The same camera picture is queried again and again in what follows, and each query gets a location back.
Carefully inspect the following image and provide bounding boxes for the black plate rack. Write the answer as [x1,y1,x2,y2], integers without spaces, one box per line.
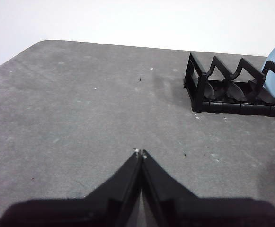
[182,52,275,118]

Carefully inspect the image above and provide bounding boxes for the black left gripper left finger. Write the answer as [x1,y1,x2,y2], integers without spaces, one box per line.
[0,148,143,227]

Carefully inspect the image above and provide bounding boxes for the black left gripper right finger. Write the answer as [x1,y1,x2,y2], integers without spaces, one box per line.
[141,148,275,227]

